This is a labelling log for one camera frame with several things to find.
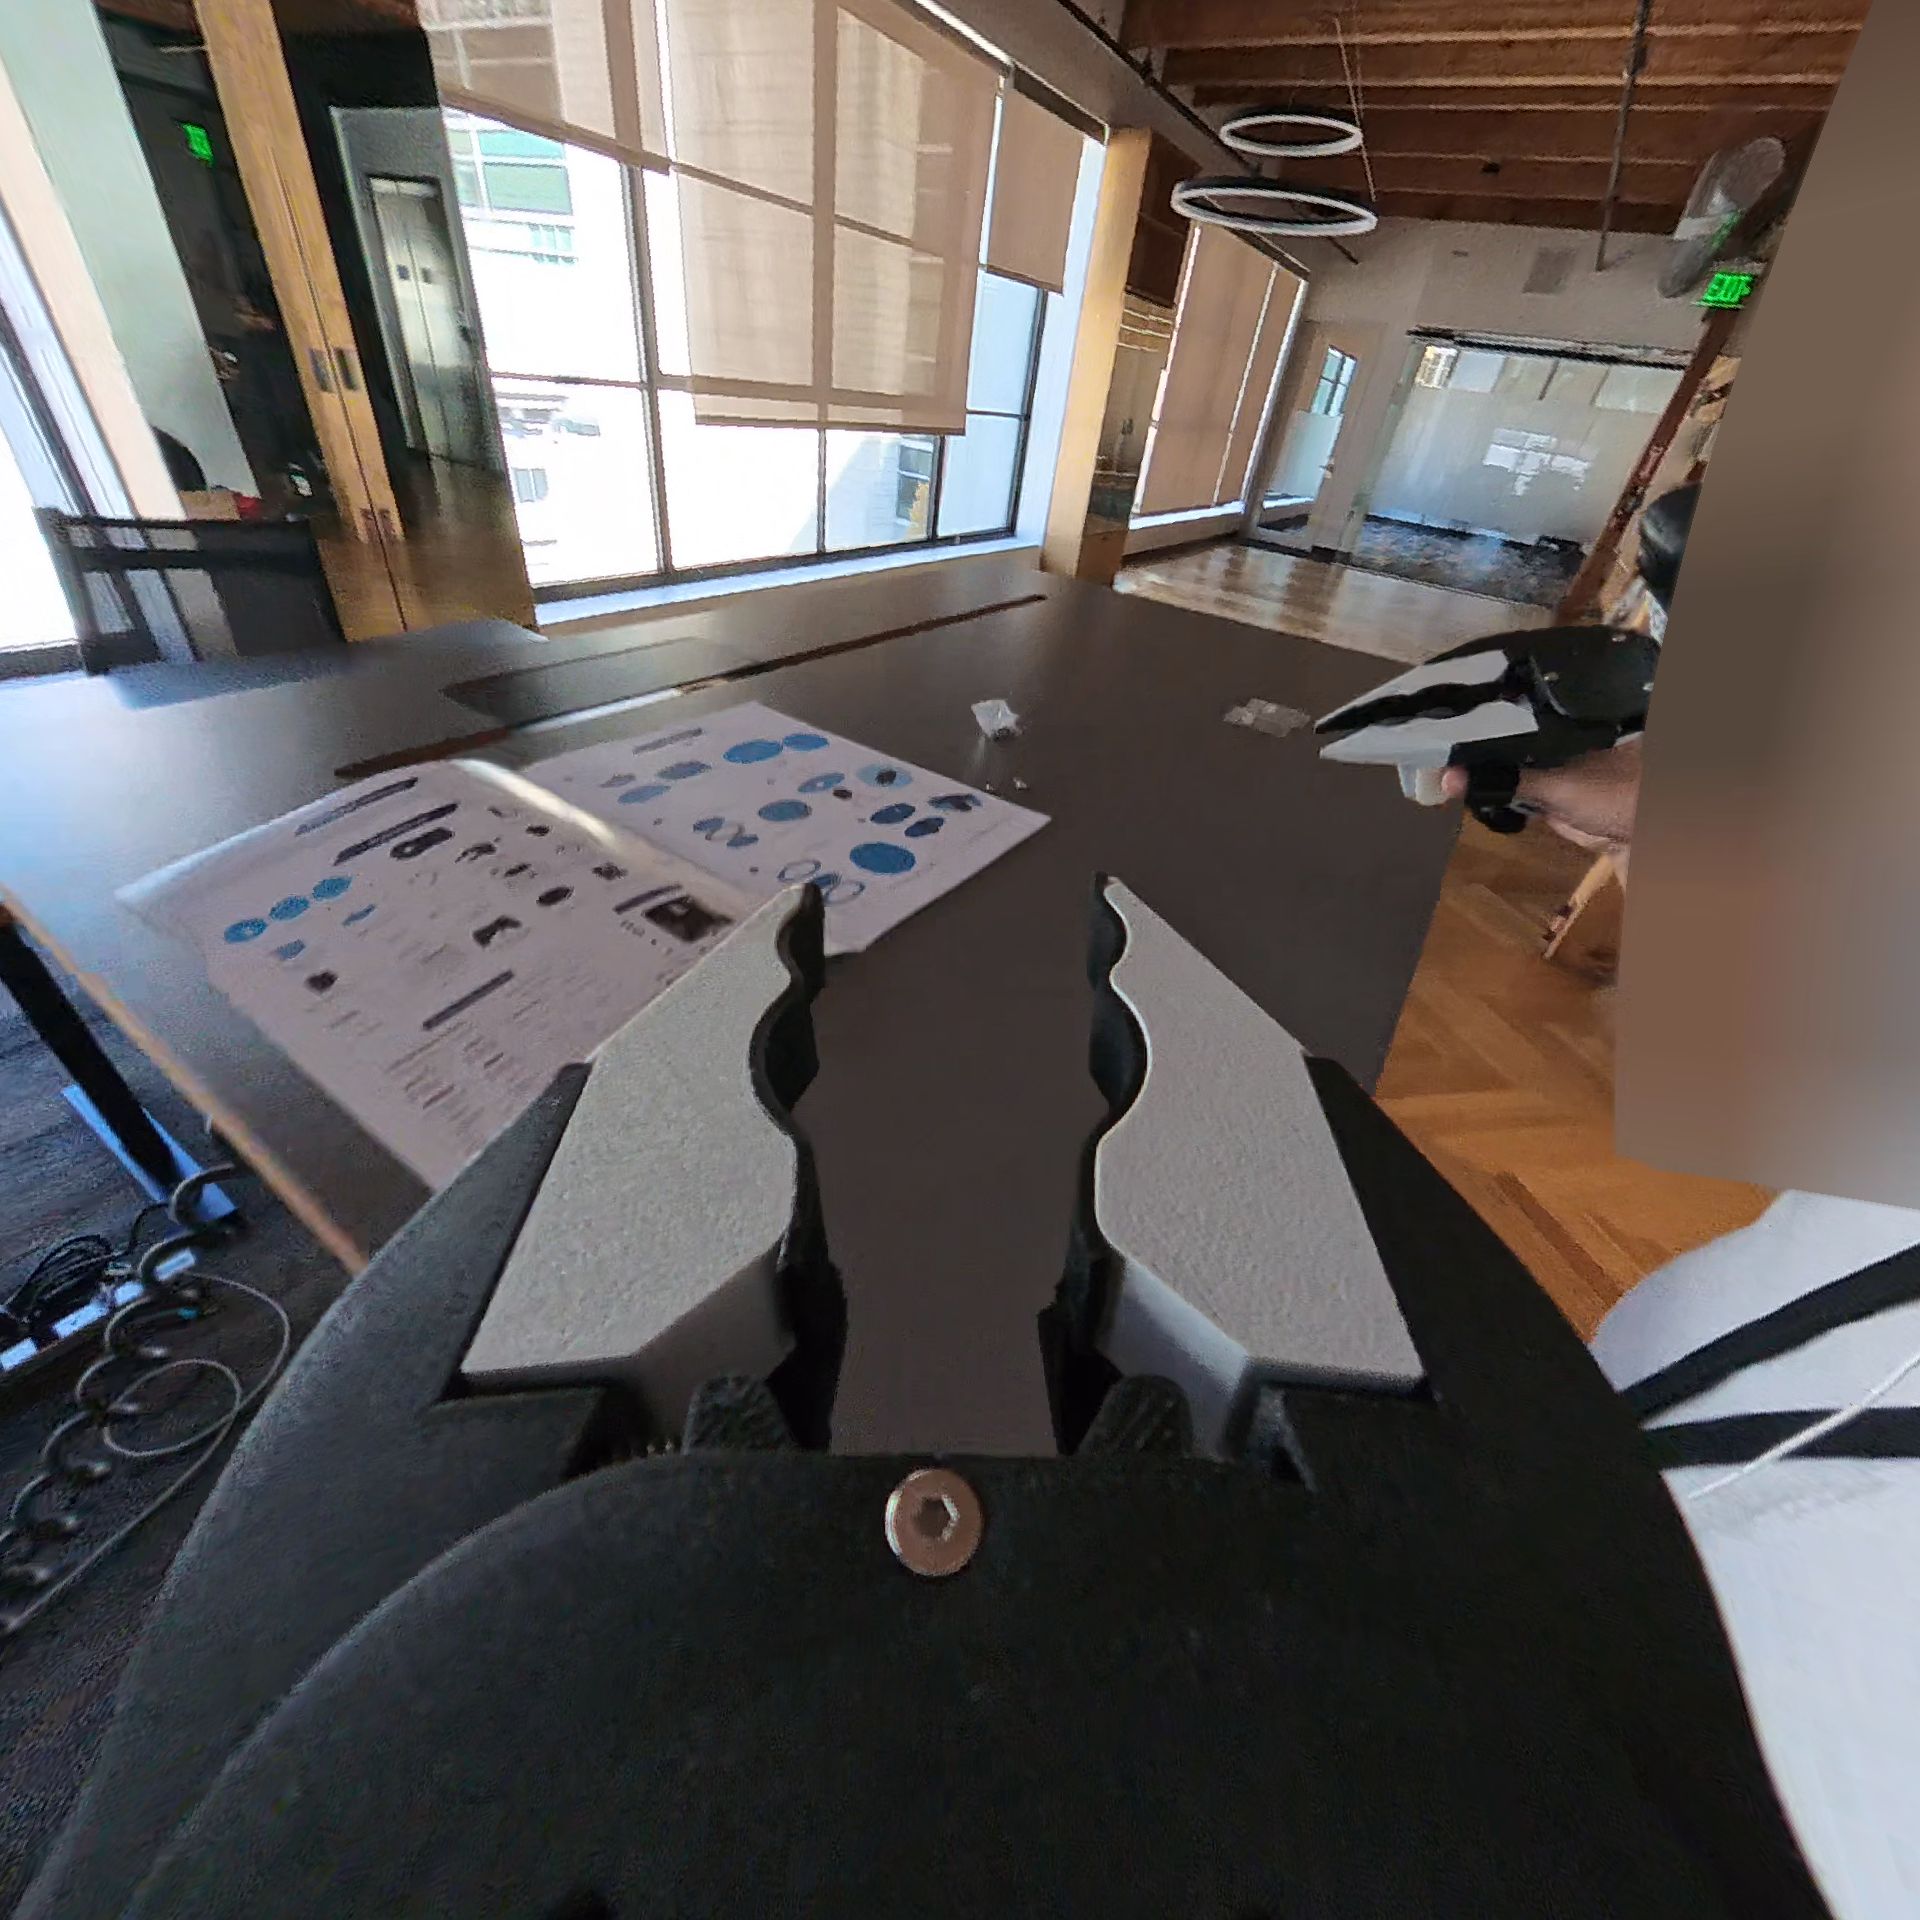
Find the dark grey desk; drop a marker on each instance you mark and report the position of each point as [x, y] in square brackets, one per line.
[1171, 840]

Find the wooden pillar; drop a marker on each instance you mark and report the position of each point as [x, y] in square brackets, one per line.
[1094, 375]
[284, 300]

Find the grey metal door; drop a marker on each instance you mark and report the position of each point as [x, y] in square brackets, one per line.
[421, 300]

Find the person's white shirt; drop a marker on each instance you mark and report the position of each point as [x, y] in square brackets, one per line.
[1800, 1650]

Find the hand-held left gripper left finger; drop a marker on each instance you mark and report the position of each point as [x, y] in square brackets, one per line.
[660, 1200]

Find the small clear screw bag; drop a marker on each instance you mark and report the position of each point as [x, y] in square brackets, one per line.
[1262, 716]
[996, 720]

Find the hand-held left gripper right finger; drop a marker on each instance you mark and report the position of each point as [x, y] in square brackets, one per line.
[1244, 1200]

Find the black desk leg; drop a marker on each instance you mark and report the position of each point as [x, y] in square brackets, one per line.
[89, 1049]

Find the beige roller blind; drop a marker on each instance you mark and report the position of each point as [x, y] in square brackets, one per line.
[749, 224]
[1036, 196]

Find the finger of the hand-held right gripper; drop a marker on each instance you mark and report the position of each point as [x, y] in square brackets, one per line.
[1453, 676]
[1440, 735]

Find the white instruction manual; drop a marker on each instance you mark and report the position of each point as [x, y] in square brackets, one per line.
[450, 960]

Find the large glass window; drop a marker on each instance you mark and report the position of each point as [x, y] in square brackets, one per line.
[749, 494]

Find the person's right hand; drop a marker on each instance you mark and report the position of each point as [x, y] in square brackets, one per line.
[1589, 796]

